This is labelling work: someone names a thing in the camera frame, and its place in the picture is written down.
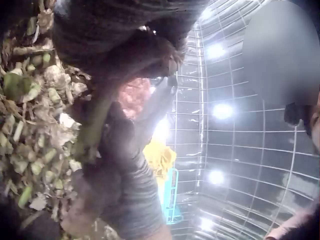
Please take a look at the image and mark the person's left hand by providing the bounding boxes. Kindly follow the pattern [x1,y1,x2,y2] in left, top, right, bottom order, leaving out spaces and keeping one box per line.
[53,0,208,82]

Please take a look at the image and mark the person's right hand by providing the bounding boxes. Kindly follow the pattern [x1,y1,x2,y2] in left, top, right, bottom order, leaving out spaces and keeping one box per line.
[62,101,173,240]

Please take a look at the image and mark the person's right fingers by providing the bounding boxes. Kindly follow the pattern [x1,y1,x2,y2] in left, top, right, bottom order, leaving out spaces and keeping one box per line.
[98,101,137,160]

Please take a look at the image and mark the person's left fingers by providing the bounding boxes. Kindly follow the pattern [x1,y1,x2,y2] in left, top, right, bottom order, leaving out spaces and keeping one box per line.
[100,30,186,82]

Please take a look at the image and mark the green vegetable stalk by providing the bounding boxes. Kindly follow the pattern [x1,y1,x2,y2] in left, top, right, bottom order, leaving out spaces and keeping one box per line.
[74,94,112,160]

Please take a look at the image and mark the grey knife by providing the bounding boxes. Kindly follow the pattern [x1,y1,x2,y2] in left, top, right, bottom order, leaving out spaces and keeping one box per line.
[148,75,178,137]

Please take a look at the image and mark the pink bag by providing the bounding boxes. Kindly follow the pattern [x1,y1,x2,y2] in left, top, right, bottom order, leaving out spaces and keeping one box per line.
[117,77,153,114]

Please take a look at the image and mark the yellow bag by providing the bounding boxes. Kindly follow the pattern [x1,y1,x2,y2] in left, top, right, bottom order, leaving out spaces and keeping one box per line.
[142,140,177,181]

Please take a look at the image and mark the turquoise plastic crate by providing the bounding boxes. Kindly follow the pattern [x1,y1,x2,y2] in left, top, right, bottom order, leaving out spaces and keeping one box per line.
[160,168,183,224]

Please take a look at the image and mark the pile of vegetable scraps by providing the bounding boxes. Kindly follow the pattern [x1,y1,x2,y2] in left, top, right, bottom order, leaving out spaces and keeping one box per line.
[0,0,105,240]

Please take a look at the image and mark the person's body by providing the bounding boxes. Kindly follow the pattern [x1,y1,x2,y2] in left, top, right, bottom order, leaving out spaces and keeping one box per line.
[264,200,320,240]

